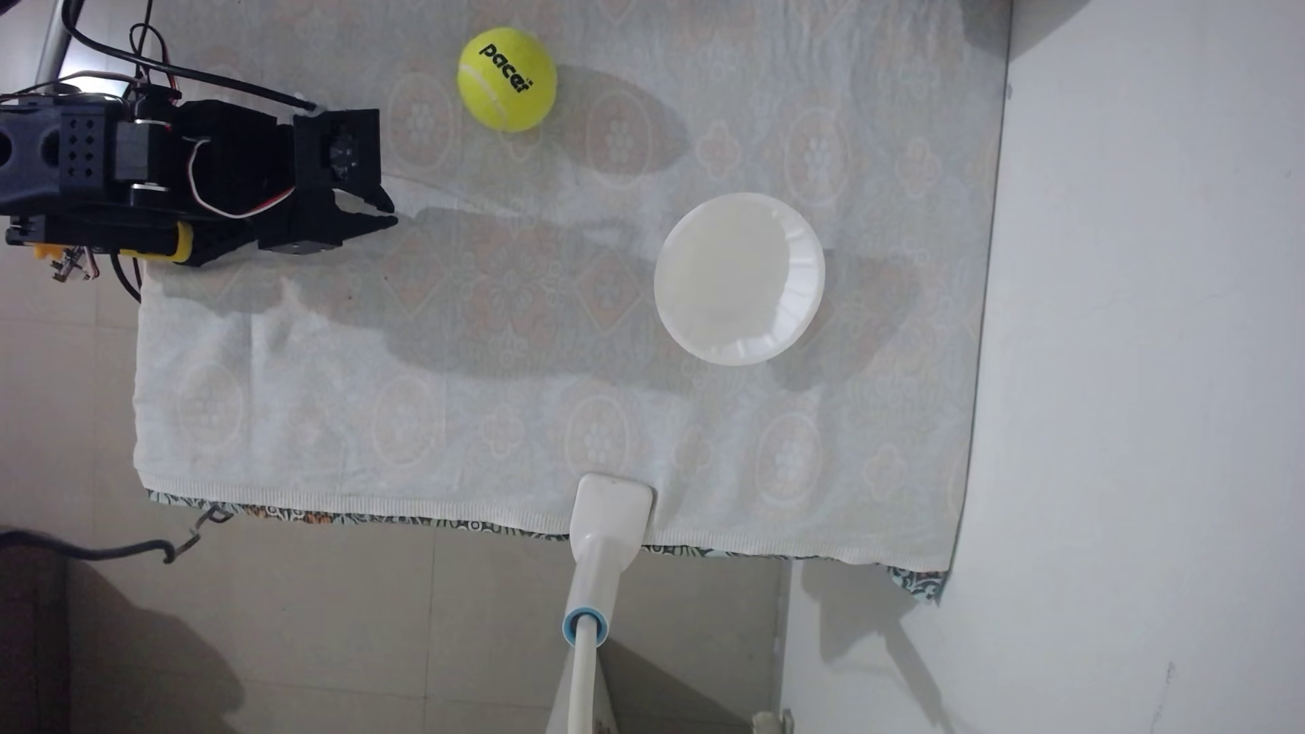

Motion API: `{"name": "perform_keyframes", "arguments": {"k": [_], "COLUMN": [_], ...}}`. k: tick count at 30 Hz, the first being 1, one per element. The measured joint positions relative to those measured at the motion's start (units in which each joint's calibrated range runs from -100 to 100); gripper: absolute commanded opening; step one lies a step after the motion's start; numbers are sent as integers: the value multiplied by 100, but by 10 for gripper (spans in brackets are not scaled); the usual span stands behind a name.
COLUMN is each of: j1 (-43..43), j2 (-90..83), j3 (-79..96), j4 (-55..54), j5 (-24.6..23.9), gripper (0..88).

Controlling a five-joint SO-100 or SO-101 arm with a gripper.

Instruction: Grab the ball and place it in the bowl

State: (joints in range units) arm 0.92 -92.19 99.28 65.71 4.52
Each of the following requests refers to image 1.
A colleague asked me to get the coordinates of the yellow tennis ball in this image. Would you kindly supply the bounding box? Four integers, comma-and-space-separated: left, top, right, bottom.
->
457, 27, 559, 134

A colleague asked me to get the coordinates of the white round bowl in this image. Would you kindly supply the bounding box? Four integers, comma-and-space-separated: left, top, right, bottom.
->
652, 192, 827, 367

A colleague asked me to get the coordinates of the black yellow table clamp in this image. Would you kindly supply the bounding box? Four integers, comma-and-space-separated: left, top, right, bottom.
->
5, 219, 195, 266

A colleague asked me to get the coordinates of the white patterned towel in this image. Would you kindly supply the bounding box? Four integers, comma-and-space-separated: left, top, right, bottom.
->
133, 0, 1013, 574

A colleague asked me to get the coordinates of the silver metal pole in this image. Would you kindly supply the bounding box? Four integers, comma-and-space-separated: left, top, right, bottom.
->
35, 0, 85, 91

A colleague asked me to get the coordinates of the thick black cable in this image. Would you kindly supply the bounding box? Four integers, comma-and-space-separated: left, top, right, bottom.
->
61, 0, 319, 111

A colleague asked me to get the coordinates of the black floor cable with hook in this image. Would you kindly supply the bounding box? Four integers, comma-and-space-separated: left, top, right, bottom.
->
0, 506, 234, 565

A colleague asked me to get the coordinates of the white stand with blue ring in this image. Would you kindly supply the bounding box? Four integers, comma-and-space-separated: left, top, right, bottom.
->
561, 472, 656, 734

